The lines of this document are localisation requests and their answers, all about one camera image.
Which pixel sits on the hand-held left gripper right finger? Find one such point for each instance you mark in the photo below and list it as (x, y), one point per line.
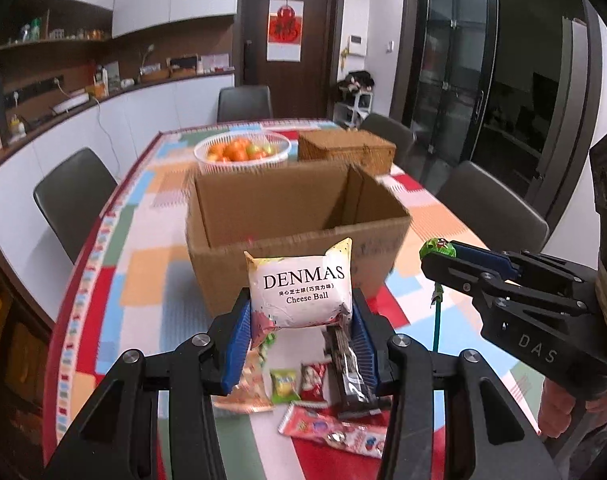
(366, 360)

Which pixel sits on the white shoe rack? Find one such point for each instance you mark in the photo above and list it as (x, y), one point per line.
(352, 110)

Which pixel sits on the white wall intercom panel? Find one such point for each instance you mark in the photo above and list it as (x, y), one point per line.
(356, 43)

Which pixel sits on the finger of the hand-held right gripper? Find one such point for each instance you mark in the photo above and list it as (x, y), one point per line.
(458, 280)
(483, 260)

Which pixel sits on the red pink lollipop packet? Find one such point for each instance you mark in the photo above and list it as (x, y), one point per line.
(333, 430)

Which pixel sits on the dark brown door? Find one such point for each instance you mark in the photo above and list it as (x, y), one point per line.
(318, 85)

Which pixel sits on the white power strip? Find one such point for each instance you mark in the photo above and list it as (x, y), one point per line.
(69, 103)

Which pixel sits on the small red snack packet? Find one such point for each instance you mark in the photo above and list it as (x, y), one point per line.
(313, 382)

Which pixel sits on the brown cardboard box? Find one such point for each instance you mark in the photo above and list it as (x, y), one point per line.
(218, 275)

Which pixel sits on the brown wicker box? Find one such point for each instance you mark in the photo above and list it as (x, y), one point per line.
(346, 150)

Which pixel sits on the pile of orange fruits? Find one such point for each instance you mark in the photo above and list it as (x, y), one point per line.
(233, 151)

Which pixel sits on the grey dining chair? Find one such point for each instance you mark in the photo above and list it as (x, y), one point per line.
(76, 195)
(488, 205)
(388, 132)
(243, 104)

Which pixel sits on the dark chocolate bar packet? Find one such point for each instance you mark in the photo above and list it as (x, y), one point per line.
(351, 380)

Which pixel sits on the white plastic fruit basket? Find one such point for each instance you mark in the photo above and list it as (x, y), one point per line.
(278, 155)

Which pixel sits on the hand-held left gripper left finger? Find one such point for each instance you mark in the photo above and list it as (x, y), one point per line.
(236, 347)

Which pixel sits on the red wall calendar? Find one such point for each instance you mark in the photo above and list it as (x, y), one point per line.
(285, 30)

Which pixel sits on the dark glass cabinet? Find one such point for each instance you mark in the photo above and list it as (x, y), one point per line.
(453, 75)

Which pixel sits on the orange white snack packet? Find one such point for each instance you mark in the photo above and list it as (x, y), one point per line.
(248, 390)

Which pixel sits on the person's right hand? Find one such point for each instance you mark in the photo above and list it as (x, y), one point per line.
(558, 405)

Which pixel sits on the white lower cabinets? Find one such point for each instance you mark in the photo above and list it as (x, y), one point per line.
(158, 105)

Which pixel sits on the green lollipop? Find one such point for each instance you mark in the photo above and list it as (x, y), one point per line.
(438, 248)

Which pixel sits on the black bag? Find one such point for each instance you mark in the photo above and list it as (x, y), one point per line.
(356, 81)

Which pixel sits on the white puffed snack packet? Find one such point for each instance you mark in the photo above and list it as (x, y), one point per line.
(298, 292)

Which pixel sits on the small yellow green packet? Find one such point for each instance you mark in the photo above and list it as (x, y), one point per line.
(285, 386)

